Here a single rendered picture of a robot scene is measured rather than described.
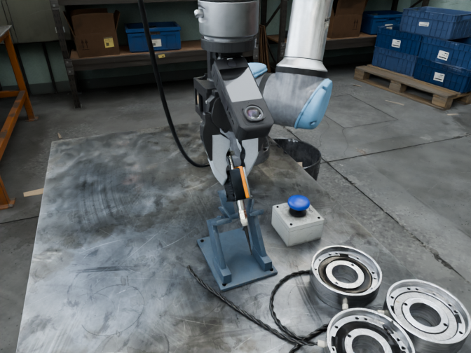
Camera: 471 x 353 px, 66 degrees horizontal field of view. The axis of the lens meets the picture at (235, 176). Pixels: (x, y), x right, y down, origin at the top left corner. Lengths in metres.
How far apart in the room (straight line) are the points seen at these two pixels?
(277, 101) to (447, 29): 3.46
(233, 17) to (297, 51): 0.39
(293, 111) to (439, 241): 1.49
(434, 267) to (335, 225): 1.28
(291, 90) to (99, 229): 0.49
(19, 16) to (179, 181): 3.38
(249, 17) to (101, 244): 0.47
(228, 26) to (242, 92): 0.08
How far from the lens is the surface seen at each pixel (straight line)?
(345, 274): 0.64
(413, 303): 0.60
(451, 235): 2.23
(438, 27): 4.25
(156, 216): 0.76
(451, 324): 0.60
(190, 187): 0.84
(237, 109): 0.43
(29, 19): 4.08
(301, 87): 0.81
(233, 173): 0.53
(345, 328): 0.54
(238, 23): 0.46
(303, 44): 0.83
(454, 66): 4.15
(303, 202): 0.66
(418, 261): 1.99
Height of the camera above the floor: 1.25
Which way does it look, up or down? 31 degrees down
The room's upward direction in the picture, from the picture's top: straight up
